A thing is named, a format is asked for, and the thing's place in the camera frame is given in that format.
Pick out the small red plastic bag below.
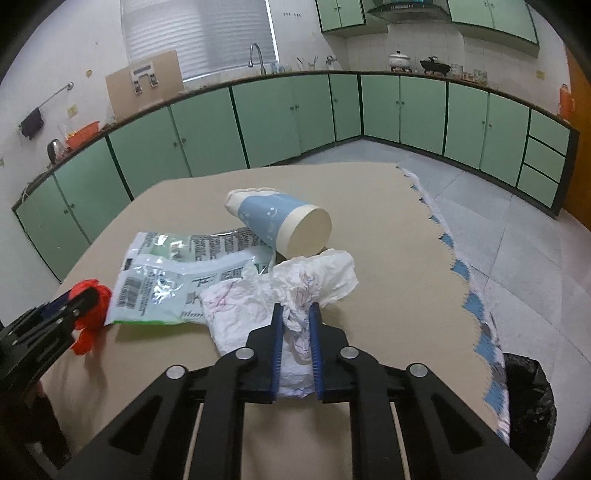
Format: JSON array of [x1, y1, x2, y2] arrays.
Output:
[[68, 279, 112, 356]]

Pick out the clear green printed wrapper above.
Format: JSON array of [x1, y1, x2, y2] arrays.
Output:
[[105, 227, 276, 325]]

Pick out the white tissue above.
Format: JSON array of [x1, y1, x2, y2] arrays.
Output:
[[200, 249, 359, 399]]

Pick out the blue white paper cup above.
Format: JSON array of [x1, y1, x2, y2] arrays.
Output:
[[225, 188, 332, 259]]

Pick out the black trash bin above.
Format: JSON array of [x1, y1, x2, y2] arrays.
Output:
[[504, 353, 557, 473]]

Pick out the electric kettle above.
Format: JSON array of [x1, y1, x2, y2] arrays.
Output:
[[46, 139, 67, 165]]

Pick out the orange plastic basin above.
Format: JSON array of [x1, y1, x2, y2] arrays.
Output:
[[65, 121, 100, 150]]

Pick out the dark hanging towel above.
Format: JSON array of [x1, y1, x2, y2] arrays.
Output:
[[19, 107, 44, 140]]

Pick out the cardboard box with dispenser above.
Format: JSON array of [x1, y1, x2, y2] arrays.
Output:
[[105, 50, 184, 122]]

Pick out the window blinds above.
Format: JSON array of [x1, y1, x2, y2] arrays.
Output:
[[120, 0, 277, 80]]

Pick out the chrome sink faucet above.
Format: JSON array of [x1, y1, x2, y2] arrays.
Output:
[[247, 43, 266, 76]]

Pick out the green lower cabinets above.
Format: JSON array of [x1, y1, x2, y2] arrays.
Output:
[[12, 72, 579, 279]]

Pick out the green cabinets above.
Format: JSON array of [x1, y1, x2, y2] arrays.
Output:
[[315, 1, 539, 49], [12, 72, 579, 279]]

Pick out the orange thermos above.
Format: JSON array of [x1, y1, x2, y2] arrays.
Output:
[[558, 84, 575, 121]]

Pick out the black wok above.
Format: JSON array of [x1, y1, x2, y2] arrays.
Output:
[[420, 56, 451, 77]]

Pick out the brown wooden door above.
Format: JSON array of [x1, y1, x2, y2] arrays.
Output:
[[564, 50, 591, 229]]

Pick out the white cooking pot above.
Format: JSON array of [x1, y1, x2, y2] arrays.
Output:
[[389, 51, 413, 72]]

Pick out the green upper cabinets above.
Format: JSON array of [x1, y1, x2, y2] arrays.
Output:
[[315, 1, 539, 49]]

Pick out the black range hood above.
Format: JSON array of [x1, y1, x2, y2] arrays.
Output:
[[368, 0, 451, 24]]

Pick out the wall towel bar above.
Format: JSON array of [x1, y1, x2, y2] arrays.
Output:
[[34, 82, 74, 110]]

